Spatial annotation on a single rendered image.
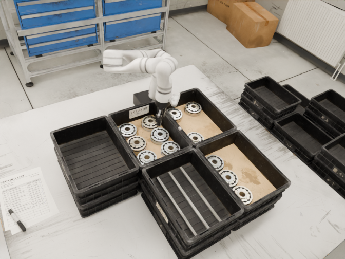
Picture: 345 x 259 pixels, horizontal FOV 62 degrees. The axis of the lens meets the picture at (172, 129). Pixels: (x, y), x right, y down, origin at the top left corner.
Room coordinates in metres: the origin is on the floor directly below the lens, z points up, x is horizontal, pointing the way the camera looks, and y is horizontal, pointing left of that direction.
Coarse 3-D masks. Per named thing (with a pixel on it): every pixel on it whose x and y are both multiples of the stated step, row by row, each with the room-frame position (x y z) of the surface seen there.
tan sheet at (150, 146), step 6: (138, 120) 1.20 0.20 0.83; (138, 126) 1.15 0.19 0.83; (138, 132) 1.11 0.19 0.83; (144, 132) 1.11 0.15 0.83; (150, 132) 1.12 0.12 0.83; (144, 138) 1.07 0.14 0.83; (150, 144) 1.03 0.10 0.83; (156, 144) 1.04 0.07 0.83; (150, 150) 0.99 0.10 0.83; (156, 150) 1.00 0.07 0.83; (162, 156) 0.96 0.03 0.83
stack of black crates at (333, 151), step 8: (344, 136) 1.64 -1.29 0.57; (328, 144) 1.50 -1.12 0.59; (336, 144) 1.62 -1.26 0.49; (344, 144) 1.61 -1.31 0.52; (320, 152) 1.47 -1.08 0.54; (328, 152) 1.42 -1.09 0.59; (336, 152) 1.54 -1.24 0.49; (344, 152) 1.56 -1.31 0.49; (320, 160) 1.43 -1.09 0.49; (328, 160) 1.40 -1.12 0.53; (336, 160) 1.37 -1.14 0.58; (344, 160) 1.47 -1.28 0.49; (312, 168) 1.44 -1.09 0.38; (320, 168) 1.41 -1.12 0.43; (328, 168) 1.38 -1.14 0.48; (336, 168) 1.35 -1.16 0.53; (344, 168) 1.31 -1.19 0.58; (320, 176) 1.38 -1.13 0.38; (328, 176) 1.35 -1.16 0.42; (336, 176) 1.32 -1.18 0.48; (344, 176) 1.29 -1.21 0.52; (336, 184) 1.30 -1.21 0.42; (344, 184) 1.26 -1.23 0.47; (344, 192) 1.25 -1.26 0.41
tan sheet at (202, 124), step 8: (184, 104) 1.41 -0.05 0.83; (184, 112) 1.33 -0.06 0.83; (184, 120) 1.26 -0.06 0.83; (192, 120) 1.27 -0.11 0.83; (200, 120) 1.28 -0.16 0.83; (208, 120) 1.30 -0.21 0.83; (184, 128) 1.19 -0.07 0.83; (192, 128) 1.20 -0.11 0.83; (200, 128) 1.21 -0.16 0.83; (208, 128) 1.22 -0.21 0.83; (216, 128) 1.23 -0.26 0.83; (208, 136) 1.16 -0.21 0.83
